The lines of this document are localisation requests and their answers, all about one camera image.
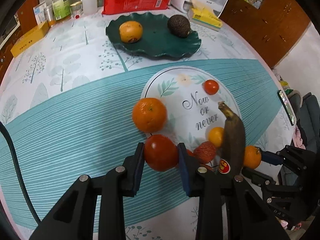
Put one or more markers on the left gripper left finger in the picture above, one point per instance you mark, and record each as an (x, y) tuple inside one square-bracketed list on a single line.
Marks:
[(72, 217)]

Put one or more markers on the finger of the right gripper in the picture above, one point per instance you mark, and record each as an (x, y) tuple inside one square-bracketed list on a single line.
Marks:
[(257, 178), (271, 158)]

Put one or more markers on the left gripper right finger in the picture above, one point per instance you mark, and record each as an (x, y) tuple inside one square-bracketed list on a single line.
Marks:
[(226, 204)]

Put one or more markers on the small orange tangerine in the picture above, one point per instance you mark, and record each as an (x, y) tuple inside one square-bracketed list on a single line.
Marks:
[(252, 157)]

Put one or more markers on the overripe brown banana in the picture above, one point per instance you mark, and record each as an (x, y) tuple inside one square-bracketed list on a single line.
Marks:
[(233, 143)]

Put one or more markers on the large red tomato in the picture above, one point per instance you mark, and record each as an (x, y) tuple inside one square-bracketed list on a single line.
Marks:
[(160, 153)]

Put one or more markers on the red lychee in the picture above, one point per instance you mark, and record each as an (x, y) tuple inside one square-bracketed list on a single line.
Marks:
[(205, 152), (190, 153)]

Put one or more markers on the small yellow kumquat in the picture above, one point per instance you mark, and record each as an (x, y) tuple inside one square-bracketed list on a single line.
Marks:
[(215, 136)]

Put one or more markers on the large orange mandarin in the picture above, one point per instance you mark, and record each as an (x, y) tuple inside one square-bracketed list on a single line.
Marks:
[(149, 115)]

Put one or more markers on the small red cherry tomato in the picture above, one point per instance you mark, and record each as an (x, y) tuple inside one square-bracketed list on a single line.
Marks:
[(211, 87)]

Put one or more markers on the smartphone on table edge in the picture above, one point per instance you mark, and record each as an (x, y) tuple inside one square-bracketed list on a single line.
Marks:
[(286, 104)]

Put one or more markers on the round white floral placemat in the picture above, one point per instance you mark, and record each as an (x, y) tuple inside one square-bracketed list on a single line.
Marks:
[(191, 112)]

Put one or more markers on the wooden cabinet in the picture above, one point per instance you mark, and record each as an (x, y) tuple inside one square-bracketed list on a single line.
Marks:
[(272, 30)]

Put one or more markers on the dark green leaf plate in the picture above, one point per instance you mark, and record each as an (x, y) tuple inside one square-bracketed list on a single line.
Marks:
[(157, 40)]

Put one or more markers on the yellow passion fruit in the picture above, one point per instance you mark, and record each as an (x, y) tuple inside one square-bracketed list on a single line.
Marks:
[(130, 31)]

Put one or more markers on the yellow tissue pack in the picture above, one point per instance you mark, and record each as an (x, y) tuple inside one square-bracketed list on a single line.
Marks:
[(201, 14)]

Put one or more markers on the dark brown avocado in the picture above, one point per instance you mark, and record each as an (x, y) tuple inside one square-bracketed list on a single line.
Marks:
[(179, 26)]

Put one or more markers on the yellow cardboard box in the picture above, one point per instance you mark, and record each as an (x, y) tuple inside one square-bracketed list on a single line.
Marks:
[(30, 38)]

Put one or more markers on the small glass jar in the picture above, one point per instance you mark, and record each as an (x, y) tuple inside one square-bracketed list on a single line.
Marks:
[(76, 9)]

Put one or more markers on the metal can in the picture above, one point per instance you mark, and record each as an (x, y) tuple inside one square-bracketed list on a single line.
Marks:
[(49, 15)]

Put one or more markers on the clear bottle green label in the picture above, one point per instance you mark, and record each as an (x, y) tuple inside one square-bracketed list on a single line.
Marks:
[(61, 9)]

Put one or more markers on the white blue small box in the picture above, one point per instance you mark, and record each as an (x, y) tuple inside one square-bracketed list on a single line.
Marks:
[(39, 12)]

